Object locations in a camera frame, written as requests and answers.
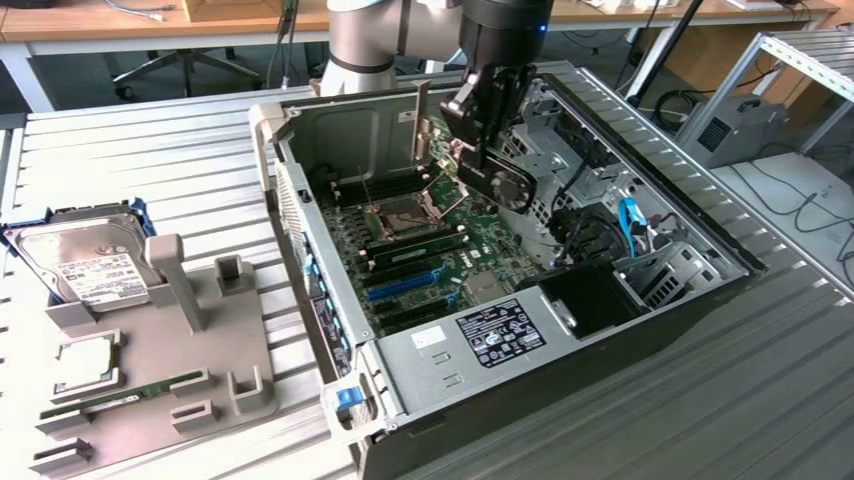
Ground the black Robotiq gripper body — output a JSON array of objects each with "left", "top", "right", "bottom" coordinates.
[{"left": 462, "top": 0, "right": 557, "bottom": 72}]

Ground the graphics card with black fan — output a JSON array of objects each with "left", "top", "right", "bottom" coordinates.
[{"left": 411, "top": 78, "right": 539, "bottom": 214}]

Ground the wooden desk with brown panel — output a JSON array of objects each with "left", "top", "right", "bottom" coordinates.
[{"left": 486, "top": 0, "right": 844, "bottom": 101}]

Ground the open metal socket cover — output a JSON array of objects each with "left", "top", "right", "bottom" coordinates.
[{"left": 417, "top": 168, "right": 481, "bottom": 225}]

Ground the black RAM slot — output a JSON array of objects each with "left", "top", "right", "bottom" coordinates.
[
  {"left": 331, "top": 172, "right": 427, "bottom": 192},
  {"left": 334, "top": 177, "right": 429, "bottom": 197},
  {"left": 365, "top": 227, "right": 469, "bottom": 254}
]

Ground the thin metal locking lever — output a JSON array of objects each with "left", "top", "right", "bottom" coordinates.
[{"left": 359, "top": 164, "right": 378, "bottom": 214}]

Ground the green Dell motherboard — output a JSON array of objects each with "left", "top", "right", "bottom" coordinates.
[{"left": 319, "top": 167, "right": 557, "bottom": 339}]

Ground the CPU socket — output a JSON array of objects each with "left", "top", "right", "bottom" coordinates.
[{"left": 363, "top": 197, "right": 446, "bottom": 242}]

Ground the silver perforated drive cage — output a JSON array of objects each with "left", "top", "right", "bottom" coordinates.
[{"left": 494, "top": 82, "right": 675, "bottom": 271}]

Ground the black slanted stand pole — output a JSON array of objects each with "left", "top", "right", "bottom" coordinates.
[{"left": 623, "top": 0, "right": 706, "bottom": 109}]

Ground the installed RAM stick with label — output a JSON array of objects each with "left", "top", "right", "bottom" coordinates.
[{"left": 369, "top": 238, "right": 466, "bottom": 269}]

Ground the long black expansion slot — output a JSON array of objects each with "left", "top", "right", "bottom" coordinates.
[
  {"left": 379, "top": 305, "right": 462, "bottom": 332},
  {"left": 362, "top": 257, "right": 439, "bottom": 282},
  {"left": 373, "top": 293, "right": 459, "bottom": 317}
]

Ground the silver chipset heat sink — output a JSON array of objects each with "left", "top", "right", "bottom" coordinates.
[{"left": 466, "top": 273, "right": 507, "bottom": 304}]

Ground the blue expansion slot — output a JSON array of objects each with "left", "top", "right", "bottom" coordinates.
[{"left": 365, "top": 271, "right": 447, "bottom": 302}]

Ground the grey vented machine box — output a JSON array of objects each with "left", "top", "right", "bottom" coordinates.
[{"left": 674, "top": 94, "right": 794, "bottom": 170}]

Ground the silver disk bay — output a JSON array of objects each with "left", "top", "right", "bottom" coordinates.
[{"left": 610, "top": 238, "right": 730, "bottom": 314}]

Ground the black power supply label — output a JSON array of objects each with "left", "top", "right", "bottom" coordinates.
[{"left": 454, "top": 298, "right": 549, "bottom": 370}]

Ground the white power supply sticker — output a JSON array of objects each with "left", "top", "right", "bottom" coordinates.
[{"left": 409, "top": 323, "right": 450, "bottom": 350}]

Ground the brown box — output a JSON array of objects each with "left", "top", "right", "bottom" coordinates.
[{"left": 180, "top": 0, "right": 286, "bottom": 24}]

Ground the black office chair base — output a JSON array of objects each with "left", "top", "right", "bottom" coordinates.
[{"left": 110, "top": 47, "right": 266, "bottom": 100}]

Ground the black case label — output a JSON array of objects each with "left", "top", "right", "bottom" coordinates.
[{"left": 311, "top": 297, "right": 353, "bottom": 379}]

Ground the silver power supply unit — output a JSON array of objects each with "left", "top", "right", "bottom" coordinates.
[{"left": 363, "top": 285, "right": 583, "bottom": 431}]

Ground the open black PC case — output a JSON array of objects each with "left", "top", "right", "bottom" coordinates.
[{"left": 247, "top": 72, "right": 769, "bottom": 480}]

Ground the blue plastic disk carrier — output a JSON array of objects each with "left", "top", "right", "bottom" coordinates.
[{"left": 0, "top": 196, "right": 160, "bottom": 256}]

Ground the silver hard disk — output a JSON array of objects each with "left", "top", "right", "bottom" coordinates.
[{"left": 4, "top": 212, "right": 166, "bottom": 314}]

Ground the grey printed parts rack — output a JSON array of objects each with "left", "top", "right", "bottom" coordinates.
[{"left": 30, "top": 233, "right": 282, "bottom": 476}]

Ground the green loose RAM stick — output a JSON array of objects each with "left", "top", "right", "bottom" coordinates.
[{"left": 39, "top": 368, "right": 206, "bottom": 420}]

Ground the silver CPU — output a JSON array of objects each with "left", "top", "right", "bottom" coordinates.
[{"left": 55, "top": 337, "right": 122, "bottom": 395}]

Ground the black drive wire bundle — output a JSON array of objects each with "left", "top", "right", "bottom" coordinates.
[{"left": 550, "top": 204, "right": 626, "bottom": 269}]

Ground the blue SATA wire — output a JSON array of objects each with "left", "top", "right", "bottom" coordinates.
[{"left": 617, "top": 196, "right": 647, "bottom": 260}]

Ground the aluminium slat table frame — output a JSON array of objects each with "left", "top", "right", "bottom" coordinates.
[{"left": 673, "top": 28, "right": 854, "bottom": 166}]

